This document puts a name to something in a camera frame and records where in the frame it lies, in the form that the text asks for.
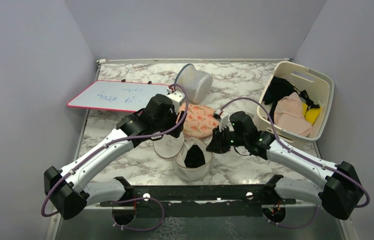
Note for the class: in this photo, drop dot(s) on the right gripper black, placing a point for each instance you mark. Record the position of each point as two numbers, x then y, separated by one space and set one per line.
216 144

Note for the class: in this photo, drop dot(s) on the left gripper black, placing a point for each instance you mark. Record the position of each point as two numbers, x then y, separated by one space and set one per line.
177 118

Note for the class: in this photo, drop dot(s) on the black bra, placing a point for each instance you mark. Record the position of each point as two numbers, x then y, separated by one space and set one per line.
194 158

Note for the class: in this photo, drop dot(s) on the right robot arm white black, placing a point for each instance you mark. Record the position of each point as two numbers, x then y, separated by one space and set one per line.
335 187

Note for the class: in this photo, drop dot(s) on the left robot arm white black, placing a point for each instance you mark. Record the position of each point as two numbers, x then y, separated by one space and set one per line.
69 189

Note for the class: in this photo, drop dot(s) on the orange tulip print laundry bag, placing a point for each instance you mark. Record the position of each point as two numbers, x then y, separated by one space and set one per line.
199 122

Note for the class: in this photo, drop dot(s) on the white cylindrical mesh laundry bag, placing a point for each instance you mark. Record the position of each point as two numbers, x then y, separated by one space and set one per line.
197 83

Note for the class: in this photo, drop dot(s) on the pink framed whiteboard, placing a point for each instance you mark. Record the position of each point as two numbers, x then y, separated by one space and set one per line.
117 95

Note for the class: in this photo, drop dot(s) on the pink garment in basket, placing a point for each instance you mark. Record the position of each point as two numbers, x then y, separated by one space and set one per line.
289 116

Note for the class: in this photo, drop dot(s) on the black garment in basket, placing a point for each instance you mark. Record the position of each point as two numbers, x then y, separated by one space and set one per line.
280 88

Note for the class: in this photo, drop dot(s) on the yellow garment in basket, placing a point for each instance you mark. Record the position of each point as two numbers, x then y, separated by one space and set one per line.
311 114

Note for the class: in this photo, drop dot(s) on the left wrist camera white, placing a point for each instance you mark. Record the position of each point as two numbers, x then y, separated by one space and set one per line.
177 97

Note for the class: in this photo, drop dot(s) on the black mounting rail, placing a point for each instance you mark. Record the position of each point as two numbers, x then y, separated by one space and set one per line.
189 201

